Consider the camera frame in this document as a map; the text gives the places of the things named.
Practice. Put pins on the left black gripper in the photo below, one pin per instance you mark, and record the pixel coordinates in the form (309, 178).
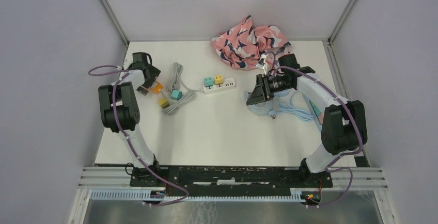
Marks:
(154, 73)

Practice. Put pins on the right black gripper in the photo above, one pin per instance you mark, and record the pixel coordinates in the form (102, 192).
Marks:
(262, 91)

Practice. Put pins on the orange power strip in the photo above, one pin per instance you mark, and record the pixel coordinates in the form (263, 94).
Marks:
(156, 87)

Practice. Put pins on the yellow USB plug adapter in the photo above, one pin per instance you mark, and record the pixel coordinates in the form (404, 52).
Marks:
(163, 103)

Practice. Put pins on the teal USB plug adapter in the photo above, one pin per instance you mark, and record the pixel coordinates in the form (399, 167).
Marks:
(176, 95)

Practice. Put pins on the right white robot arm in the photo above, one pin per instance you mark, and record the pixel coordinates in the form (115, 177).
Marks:
(343, 130)

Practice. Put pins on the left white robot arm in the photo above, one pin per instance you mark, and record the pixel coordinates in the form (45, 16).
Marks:
(119, 108)

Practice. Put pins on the white power strip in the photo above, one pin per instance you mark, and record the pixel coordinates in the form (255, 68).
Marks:
(228, 84)

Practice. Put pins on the yellow adapter on white strip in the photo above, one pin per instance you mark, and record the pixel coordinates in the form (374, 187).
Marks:
(218, 79)

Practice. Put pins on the pink patterned cloth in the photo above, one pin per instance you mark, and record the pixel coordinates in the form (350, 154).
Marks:
(241, 46)

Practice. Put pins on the teal adapter on white strip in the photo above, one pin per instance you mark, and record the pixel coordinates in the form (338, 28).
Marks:
(208, 82)

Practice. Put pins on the green adapter on blue strip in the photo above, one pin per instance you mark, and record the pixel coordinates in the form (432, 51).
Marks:
(316, 110)

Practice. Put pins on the light blue power strip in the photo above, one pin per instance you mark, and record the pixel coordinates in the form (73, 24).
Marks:
(318, 119)

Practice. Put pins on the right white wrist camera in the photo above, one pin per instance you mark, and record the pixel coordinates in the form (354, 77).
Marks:
(262, 63)

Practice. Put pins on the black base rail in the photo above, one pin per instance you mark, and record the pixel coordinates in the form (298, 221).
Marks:
(228, 181)

